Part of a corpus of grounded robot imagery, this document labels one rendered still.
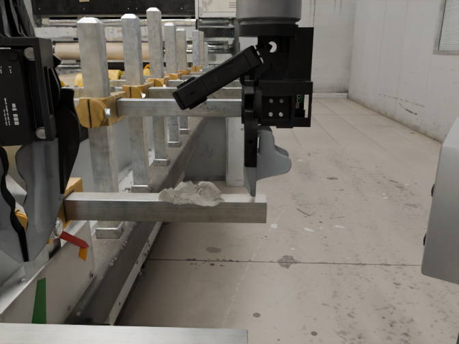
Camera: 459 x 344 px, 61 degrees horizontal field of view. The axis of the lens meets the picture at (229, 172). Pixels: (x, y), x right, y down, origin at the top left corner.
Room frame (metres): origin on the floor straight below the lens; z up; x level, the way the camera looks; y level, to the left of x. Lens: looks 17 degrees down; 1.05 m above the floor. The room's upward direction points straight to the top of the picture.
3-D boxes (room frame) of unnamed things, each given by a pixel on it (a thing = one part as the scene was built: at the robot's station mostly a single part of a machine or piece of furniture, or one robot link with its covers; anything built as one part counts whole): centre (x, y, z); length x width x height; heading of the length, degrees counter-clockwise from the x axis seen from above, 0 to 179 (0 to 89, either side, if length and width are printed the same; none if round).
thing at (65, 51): (3.08, 0.69, 1.05); 1.43 x 0.12 x 0.12; 88
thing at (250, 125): (0.47, -0.03, 0.96); 0.05 x 0.02 x 0.09; 178
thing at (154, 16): (1.21, 0.22, 0.93); 0.03 x 0.03 x 0.48; 88
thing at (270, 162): (0.47, -0.05, 0.91); 0.06 x 0.03 x 0.09; 88
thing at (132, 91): (0.98, 0.23, 0.95); 0.13 x 0.06 x 0.05; 178
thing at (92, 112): (0.73, 0.23, 0.95); 0.13 x 0.06 x 0.05; 178
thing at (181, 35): (1.71, 0.20, 0.90); 0.03 x 0.03 x 0.48; 88
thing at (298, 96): (0.49, -0.05, 1.02); 0.09 x 0.08 x 0.12; 88
